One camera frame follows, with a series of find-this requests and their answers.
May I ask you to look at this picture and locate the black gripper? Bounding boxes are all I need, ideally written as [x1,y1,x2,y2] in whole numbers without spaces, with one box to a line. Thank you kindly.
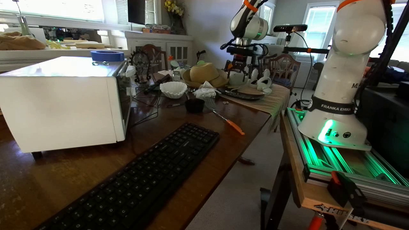
[227,41,266,83]

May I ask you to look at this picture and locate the grey ceramic bowl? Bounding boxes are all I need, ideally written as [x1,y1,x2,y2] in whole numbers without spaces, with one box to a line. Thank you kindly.
[228,70,251,87]

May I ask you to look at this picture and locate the black tray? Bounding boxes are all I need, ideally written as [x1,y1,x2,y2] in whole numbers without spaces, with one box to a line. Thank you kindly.
[219,84,266,102]

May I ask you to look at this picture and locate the white fluted paper bowl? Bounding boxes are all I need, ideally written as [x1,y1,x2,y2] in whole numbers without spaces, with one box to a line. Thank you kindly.
[159,80,190,101]

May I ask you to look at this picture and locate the white ceramic figurine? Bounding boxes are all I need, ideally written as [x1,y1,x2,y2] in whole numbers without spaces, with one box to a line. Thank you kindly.
[255,68,275,96]

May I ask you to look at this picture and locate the dark carved wooden chair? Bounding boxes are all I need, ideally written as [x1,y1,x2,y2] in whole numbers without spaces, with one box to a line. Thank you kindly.
[130,43,169,84]
[264,52,302,91]

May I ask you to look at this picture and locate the tan woven placemat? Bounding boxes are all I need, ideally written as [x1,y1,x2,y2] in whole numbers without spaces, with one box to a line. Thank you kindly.
[217,82,292,117]

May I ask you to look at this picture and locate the crumpled white plastic bag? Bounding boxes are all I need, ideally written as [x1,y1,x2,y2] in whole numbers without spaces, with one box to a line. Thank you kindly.
[194,80,219,102]

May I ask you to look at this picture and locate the small black cup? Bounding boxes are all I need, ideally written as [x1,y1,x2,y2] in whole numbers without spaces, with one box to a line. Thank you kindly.
[185,98,206,115]

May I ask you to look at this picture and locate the white sideboard cabinet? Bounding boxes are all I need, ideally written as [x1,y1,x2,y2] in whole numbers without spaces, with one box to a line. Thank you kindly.
[126,31,196,71]

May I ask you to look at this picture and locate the yellow flower bouquet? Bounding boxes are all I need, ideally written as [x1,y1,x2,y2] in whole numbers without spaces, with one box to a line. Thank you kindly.
[164,0,187,36]

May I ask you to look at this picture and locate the aluminium robot mounting stand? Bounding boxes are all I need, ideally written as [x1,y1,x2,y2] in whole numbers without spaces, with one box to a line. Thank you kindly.
[260,106,409,230]

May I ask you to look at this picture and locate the black stand pole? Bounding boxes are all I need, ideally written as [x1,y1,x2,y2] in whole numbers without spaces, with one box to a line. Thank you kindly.
[372,0,409,88]

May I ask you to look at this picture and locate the black robot control box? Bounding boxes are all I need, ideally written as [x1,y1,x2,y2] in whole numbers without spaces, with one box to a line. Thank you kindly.
[356,84,409,180]

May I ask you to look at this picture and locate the black computer keyboard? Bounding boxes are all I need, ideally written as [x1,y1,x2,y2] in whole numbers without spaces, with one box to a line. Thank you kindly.
[36,123,222,230]

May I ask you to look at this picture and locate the white microwave oven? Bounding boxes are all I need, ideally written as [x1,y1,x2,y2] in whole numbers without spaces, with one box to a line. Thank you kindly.
[0,55,135,154]

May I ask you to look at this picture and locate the orange handled metal spatula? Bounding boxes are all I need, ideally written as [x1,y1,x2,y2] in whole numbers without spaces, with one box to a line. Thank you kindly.
[204,98,247,137]

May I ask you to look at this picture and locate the black stereo camera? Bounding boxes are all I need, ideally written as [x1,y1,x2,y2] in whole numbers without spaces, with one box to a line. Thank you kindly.
[273,23,310,34]

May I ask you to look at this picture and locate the orange clamp handle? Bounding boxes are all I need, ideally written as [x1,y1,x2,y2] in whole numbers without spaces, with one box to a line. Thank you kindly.
[307,212,330,230]

